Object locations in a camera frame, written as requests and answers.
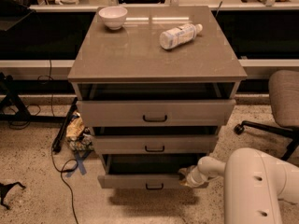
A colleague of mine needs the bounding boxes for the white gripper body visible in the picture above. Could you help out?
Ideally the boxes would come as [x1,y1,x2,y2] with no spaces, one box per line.
[185,165,216,189]

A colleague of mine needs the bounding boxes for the grey drawer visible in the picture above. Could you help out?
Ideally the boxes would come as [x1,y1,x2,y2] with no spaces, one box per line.
[77,100,235,127]
[98,153,204,190]
[93,135,218,154]

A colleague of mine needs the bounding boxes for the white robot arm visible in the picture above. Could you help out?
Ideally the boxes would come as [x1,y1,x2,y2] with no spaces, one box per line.
[179,147,299,224]

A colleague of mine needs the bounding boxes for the grey drawer cabinet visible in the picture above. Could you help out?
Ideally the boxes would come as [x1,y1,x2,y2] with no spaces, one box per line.
[67,6,248,181]

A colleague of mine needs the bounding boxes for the blue tape cross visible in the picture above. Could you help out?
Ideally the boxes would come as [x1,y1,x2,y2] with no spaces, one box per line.
[65,150,92,177]

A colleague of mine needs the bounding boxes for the snack bags on floor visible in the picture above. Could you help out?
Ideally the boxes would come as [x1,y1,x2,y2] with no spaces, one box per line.
[66,111,93,151]

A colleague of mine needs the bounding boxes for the black power strip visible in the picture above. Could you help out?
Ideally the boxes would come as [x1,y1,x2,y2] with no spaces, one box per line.
[51,98,78,153]

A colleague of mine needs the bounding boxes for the grey office chair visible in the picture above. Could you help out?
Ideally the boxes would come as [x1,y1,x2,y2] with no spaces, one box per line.
[234,70,299,161]

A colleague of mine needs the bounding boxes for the white plastic bottle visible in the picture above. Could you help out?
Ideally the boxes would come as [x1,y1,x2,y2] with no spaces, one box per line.
[160,23,203,50]

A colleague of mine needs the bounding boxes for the white ceramic bowl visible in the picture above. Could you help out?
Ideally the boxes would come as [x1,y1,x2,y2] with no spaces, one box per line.
[98,7,128,30]

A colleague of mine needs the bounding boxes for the black table leg stand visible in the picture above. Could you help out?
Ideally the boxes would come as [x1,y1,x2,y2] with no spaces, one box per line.
[0,73,65,123]

